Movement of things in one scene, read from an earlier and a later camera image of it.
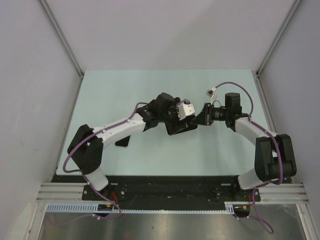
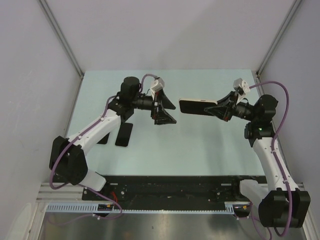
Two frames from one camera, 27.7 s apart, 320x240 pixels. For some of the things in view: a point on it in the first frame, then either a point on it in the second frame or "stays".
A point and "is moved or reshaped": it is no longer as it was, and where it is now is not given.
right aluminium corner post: [278, 35] stays
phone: [175, 127] is moved or reshaped
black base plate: [167, 189] stays
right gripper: [205, 117] → [226, 105]
